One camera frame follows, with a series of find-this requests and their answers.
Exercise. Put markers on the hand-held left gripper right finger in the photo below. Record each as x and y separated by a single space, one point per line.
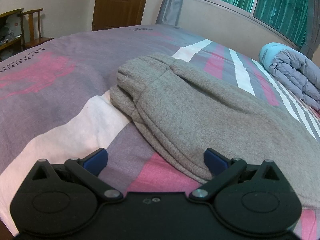
214 161

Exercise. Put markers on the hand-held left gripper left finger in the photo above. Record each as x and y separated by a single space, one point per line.
96 160

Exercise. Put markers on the grey pants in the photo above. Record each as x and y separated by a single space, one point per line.
200 110

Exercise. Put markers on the striped pink grey bed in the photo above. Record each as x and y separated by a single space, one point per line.
50 105

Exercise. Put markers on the folded blue grey quilt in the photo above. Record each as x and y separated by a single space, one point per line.
292 72

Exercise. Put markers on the wooden chair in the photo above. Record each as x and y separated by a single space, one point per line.
35 41

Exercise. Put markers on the wooden side table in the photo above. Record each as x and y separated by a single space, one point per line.
11 45

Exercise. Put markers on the brown wooden door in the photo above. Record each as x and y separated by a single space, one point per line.
120 5

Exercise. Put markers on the green curtain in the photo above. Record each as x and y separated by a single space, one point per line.
280 7

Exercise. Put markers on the aluminium frame window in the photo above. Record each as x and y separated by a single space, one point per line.
252 10

